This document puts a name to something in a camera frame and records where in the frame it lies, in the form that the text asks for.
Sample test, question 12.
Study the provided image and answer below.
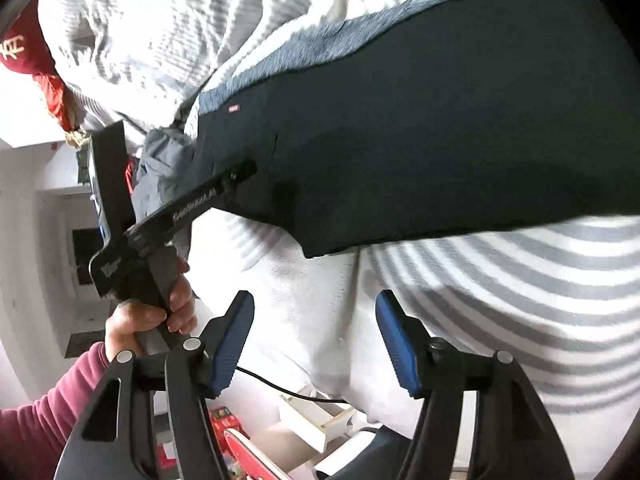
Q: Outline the white cabinet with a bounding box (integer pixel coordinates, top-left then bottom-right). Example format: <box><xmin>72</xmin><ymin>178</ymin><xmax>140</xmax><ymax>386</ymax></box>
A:
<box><xmin>36</xmin><ymin>186</ymin><xmax>113</xmax><ymax>359</ymax></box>

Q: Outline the person's left hand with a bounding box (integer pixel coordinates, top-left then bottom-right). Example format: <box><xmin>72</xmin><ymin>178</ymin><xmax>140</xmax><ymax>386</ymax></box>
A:
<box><xmin>104</xmin><ymin>257</ymin><xmax>198</xmax><ymax>362</ymax></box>

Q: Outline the maroon left sleeve forearm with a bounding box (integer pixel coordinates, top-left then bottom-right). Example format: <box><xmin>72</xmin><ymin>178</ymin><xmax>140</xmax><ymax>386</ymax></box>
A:
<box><xmin>0</xmin><ymin>342</ymin><xmax>108</xmax><ymax>480</ymax></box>

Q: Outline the grey crumpled garment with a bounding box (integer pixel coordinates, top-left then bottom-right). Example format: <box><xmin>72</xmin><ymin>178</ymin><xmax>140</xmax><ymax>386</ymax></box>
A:
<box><xmin>132</xmin><ymin>128</ymin><xmax>194</xmax><ymax>222</ymax></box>

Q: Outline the black cable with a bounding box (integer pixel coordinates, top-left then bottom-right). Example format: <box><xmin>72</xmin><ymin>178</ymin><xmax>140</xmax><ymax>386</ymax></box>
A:
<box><xmin>234</xmin><ymin>365</ymin><xmax>352</xmax><ymax>406</ymax></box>

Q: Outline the black garment blue patterned band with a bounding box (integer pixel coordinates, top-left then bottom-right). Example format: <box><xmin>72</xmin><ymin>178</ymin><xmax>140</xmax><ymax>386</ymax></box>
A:
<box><xmin>195</xmin><ymin>0</ymin><xmax>639</xmax><ymax>258</ymax></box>

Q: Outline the red box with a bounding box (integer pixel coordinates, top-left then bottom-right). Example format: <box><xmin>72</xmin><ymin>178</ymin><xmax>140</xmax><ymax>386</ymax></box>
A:
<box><xmin>208</xmin><ymin>406</ymin><xmax>247</xmax><ymax>452</ymax></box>

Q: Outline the white open drawer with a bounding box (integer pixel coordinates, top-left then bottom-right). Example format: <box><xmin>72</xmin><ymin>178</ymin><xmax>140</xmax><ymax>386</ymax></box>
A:
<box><xmin>279</xmin><ymin>385</ymin><xmax>357</xmax><ymax>452</ymax></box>

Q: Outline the grey white striped duvet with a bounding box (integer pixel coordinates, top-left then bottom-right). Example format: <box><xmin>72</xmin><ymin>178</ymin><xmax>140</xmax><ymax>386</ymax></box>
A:
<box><xmin>38</xmin><ymin>0</ymin><xmax>639</xmax><ymax>479</ymax></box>

